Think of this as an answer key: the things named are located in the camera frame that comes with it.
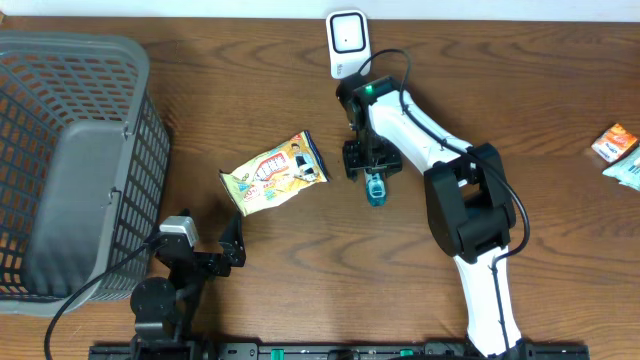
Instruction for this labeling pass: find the yellow snack bag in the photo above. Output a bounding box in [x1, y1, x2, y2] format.
[219, 130, 329, 216]

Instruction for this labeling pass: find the white barcode scanner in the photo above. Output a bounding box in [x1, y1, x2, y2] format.
[325, 10, 372, 80]

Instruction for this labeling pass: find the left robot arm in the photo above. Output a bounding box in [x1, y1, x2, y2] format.
[130, 211, 246, 359]

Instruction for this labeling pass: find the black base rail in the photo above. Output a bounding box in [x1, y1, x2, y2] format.
[88, 340, 591, 360]

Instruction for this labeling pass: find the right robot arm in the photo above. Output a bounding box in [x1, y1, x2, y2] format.
[336, 74, 521, 357]

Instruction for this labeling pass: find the teal wet wipes pack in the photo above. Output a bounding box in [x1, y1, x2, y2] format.
[602, 147, 640, 191]

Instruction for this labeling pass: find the blue Listerine mouthwash bottle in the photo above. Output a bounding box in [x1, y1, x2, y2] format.
[364, 172, 387, 207]

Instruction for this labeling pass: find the grey plastic shopping basket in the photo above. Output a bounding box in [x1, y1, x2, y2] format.
[1, 31, 170, 317]

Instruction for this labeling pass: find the orange tissue pack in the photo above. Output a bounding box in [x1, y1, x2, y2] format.
[591, 123, 638, 163]

